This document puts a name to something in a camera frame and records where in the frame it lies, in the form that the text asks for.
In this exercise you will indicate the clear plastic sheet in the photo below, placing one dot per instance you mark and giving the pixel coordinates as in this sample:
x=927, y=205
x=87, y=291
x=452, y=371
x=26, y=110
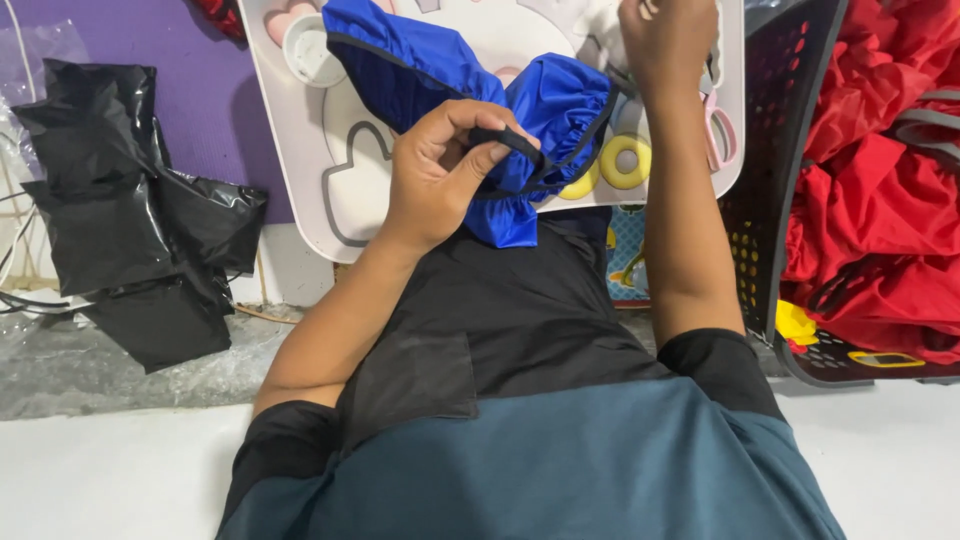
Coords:
x=112, y=375

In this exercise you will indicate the person's left hand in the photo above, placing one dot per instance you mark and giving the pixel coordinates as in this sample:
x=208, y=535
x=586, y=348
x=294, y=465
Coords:
x=427, y=187

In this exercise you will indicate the black plastic bag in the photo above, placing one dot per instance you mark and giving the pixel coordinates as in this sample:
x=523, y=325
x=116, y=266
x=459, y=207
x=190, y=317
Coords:
x=127, y=217

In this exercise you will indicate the heap of red fabric covers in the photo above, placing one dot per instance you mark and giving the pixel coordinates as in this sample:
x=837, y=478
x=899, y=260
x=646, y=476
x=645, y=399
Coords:
x=877, y=195

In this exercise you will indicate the blue elastic fabric cover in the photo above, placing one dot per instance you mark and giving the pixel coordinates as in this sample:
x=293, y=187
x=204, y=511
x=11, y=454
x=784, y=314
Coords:
x=555, y=105

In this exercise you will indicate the red fabric item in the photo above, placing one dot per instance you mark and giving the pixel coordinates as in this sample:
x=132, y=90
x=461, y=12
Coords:
x=221, y=15

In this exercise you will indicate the person's right fingers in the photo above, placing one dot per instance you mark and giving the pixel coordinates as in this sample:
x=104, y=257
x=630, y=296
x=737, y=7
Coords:
x=648, y=7

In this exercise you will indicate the black perforated plastic basket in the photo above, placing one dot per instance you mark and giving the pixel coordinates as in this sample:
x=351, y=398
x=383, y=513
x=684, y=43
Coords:
x=780, y=112

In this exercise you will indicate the pink scissors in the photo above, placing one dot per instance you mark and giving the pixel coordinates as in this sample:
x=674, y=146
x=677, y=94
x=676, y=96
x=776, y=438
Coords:
x=718, y=131

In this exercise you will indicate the colourful cartoon mat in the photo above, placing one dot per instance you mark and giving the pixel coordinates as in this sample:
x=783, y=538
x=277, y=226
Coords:
x=626, y=262

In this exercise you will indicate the white cartoon lap tray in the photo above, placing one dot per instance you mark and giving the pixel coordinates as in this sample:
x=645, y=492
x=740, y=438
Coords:
x=315, y=157

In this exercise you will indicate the purple mat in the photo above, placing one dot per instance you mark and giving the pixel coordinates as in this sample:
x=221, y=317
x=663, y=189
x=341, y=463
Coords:
x=202, y=82

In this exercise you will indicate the person's right hand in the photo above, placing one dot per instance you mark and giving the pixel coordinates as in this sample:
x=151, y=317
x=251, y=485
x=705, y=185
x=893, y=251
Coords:
x=667, y=41

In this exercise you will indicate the white cloth piece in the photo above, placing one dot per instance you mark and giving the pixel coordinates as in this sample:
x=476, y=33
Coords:
x=596, y=34

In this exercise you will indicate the black and teal shirt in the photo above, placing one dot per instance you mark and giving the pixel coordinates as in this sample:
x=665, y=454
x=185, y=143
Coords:
x=540, y=420

